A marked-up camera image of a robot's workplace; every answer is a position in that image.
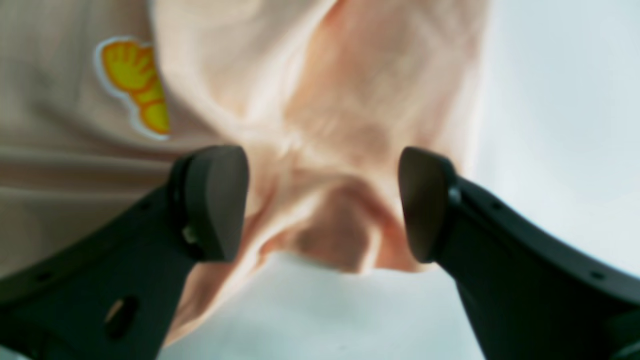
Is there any peach t-shirt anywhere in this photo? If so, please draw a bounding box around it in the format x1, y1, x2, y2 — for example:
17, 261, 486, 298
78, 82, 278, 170
0, 0, 491, 345

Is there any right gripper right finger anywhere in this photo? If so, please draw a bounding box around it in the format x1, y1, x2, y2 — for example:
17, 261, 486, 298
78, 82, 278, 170
398, 146, 640, 360

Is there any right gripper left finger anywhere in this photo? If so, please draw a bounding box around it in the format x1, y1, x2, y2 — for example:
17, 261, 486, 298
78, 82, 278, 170
0, 145, 250, 360

